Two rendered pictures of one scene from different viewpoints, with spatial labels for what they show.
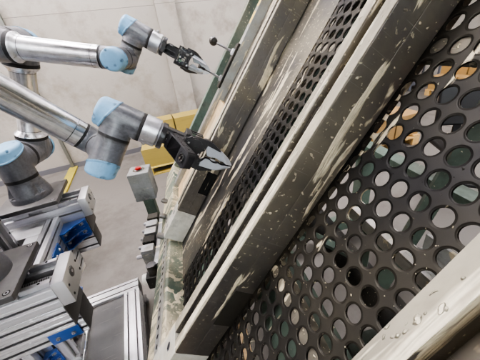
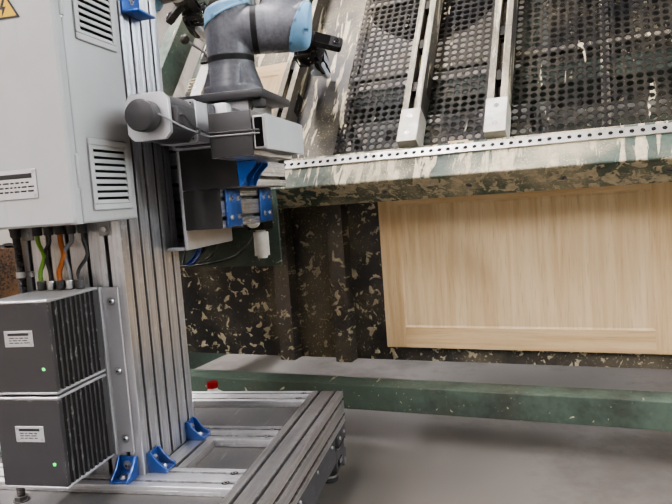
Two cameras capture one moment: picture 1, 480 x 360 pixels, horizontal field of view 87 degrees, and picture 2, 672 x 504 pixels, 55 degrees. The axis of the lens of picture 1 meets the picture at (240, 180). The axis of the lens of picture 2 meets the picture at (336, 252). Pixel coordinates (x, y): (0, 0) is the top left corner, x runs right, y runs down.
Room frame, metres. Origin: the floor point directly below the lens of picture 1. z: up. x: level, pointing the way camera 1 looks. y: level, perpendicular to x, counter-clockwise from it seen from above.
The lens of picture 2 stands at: (-0.55, 2.01, 0.78)
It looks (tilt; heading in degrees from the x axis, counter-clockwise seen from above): 5 degrees down; 302
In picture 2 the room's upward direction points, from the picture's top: 4 degrees counter-clockwise
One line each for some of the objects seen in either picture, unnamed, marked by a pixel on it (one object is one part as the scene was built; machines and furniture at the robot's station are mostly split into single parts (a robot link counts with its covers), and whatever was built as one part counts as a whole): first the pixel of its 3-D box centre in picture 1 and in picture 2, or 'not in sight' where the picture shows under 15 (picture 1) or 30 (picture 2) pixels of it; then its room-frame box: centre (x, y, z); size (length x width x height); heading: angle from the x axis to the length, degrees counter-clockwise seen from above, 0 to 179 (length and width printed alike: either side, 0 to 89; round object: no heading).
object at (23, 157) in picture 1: (12, 160); not in sight; (0.99, 0.89, 1.20); 0.13 x 0.12 x 0.14; 1
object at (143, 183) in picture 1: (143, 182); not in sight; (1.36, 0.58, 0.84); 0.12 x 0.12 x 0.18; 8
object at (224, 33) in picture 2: not in sight; (231, 30); (0.51, 0.73, 1.20); 0.13 x 0.12 x 0.14; 32
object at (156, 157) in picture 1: (178, 139); not in sight; (3.71, 0.85, 0.32); 1.13 x 0.78 x 0.65; 109
